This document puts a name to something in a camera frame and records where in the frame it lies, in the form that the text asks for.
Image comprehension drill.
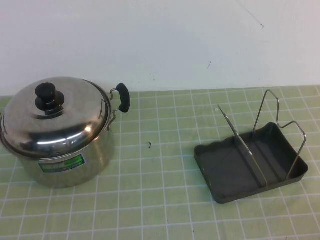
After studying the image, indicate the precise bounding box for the wire lid rack dark tray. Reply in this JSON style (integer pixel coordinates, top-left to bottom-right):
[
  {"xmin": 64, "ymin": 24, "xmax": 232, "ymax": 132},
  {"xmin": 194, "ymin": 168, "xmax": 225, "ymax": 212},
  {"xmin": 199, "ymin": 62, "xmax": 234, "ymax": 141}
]
[{"xmin": 194, "ymin": 89, "xmax": 309, "ymax": 206}]

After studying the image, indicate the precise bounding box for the stainless steel cooking pot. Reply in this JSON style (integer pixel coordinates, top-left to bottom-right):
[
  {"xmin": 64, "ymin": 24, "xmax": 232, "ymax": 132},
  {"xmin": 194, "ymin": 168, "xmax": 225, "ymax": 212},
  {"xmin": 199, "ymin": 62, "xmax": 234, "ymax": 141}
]
[{"xmin": 0, "ymin": 82, "xmax": 131, "ymax": 189}]

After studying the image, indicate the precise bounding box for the steel pot lid black knob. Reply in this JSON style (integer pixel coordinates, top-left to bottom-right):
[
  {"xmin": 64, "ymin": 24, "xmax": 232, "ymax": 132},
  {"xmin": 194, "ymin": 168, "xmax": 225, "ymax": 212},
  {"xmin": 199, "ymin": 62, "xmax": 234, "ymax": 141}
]
[{"xmin": 0, "ymin": 78, "xmax": 113, "ymax": 154}]

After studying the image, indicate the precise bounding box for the green grid table mat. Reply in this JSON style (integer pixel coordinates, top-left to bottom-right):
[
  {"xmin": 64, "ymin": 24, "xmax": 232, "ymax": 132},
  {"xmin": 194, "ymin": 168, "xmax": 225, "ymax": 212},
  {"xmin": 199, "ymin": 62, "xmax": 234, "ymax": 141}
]
[{"xmin": 0, "ymin": 86, "xmax": 320, "ymax": 240}]

